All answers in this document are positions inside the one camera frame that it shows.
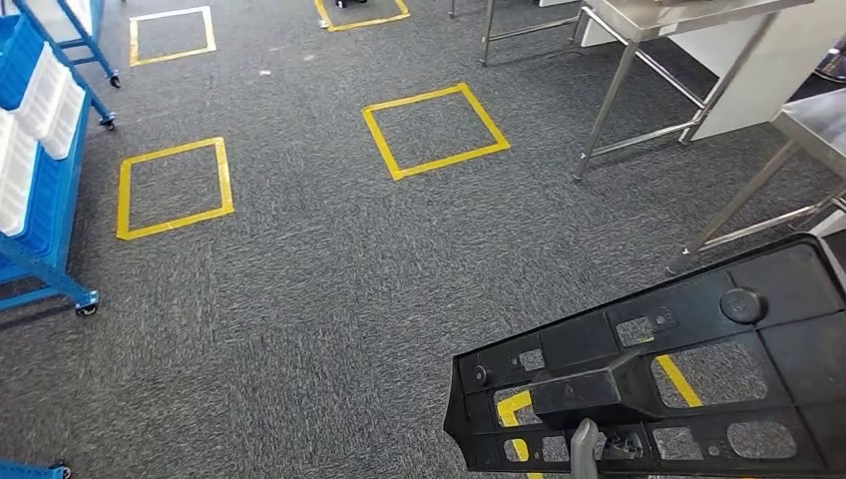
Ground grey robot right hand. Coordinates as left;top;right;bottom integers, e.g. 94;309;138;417
569;417;601;479

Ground black plastic plate part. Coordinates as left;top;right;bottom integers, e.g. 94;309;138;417
444;233;846;479

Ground stainless steel workbench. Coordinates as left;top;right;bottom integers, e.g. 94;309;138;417
667;89;846;275

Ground white cabinet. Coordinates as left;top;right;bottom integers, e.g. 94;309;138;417
581;0;846;144

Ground stainless steel table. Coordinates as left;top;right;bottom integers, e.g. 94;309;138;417
449;0;587;68
571;0;817;181

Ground blue metal wheeled rack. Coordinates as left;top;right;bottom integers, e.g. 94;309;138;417
0;0;119;317
0;460;72;479
56;0;123;89

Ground blue plastic crate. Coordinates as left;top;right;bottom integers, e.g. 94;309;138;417
0;13;48;111
13;99;91;260

